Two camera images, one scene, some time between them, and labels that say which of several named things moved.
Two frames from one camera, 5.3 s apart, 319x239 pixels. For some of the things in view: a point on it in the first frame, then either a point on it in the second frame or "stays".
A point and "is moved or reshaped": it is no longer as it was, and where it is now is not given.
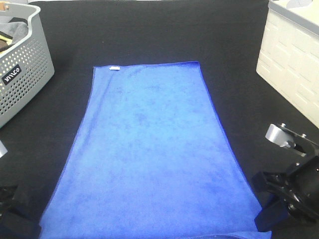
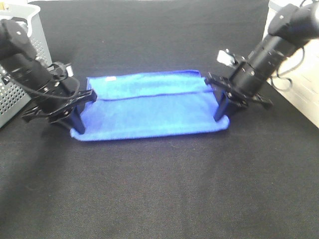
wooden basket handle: x=2 y=6 stays
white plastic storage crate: x=288 y=59 stays
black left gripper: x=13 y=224 → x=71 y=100
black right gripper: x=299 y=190 → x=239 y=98
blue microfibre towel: x=153 y=162 is moved or reshaped
